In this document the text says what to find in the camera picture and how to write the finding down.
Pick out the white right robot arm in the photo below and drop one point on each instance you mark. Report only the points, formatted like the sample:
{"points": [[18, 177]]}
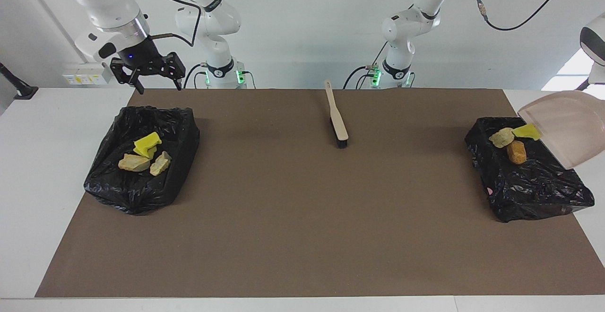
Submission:
{"points": [[208, 19]]}

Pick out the beige brush with black bristles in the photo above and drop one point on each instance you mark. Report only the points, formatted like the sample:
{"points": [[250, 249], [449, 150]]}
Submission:
{"points": [[338, 123]]}

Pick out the beige plastic dustpan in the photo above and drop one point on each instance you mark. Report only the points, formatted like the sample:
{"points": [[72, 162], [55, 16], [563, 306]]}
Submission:
{"points": [[572, 127]]}

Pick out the open black bag-lined bin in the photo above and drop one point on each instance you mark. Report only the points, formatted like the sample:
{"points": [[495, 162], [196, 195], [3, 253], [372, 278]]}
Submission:
{"points": [[142, 194]]}

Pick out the black bag-covered bin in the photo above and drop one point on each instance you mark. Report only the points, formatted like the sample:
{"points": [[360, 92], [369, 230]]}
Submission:
{"points": [[534, 184]]}

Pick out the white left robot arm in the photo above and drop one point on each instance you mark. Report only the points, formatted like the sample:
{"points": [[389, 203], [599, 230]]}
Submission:
{"points": [[401, 28]]}

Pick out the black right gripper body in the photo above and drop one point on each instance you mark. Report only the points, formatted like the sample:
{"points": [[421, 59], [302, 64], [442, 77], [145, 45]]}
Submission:
{"points": [[142, 61]]}

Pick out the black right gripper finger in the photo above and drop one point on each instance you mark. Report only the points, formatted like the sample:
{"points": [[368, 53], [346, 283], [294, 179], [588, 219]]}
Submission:
{"points": [[178, 83], [139, 86]]}

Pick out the brown table mat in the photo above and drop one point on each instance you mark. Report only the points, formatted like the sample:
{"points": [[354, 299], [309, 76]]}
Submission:
{"points": [[283, 255]]}

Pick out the beige bread chunk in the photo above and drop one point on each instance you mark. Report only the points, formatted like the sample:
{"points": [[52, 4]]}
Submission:
{"points": [[133, 163]]}

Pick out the black clamp stand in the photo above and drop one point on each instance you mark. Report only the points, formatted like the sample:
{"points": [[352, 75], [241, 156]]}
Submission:
{"points": [[23, 90], [582, 85]]}

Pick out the white wall socket box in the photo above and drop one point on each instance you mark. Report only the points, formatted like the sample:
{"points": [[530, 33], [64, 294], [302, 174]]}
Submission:
{"points": [[78, 76]]}

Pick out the brown bread roll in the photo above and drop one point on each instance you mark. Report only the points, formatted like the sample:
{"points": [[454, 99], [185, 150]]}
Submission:
{"points": [[516, 152]]}

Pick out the yellow sponge piece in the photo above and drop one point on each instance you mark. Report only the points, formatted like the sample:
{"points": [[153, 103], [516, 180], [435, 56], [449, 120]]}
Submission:
{"points": [[146, 142], [527, 131]]}

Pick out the striped orange croissant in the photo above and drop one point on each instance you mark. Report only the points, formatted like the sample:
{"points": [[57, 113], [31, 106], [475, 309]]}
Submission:
{"points": [[502, 137], [160, 163]]}

